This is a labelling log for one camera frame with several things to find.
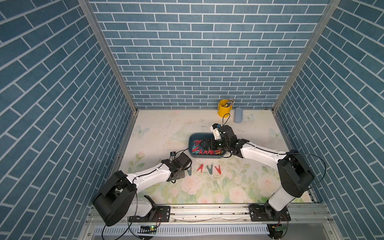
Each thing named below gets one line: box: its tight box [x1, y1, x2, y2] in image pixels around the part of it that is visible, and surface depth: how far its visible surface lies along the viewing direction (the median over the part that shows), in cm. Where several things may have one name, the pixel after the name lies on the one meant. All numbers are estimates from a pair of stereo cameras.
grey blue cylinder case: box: [234, 107, 243, 123], surface depth 118 cm
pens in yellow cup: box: [224, 98, 236, 108], surface depth 106 cm
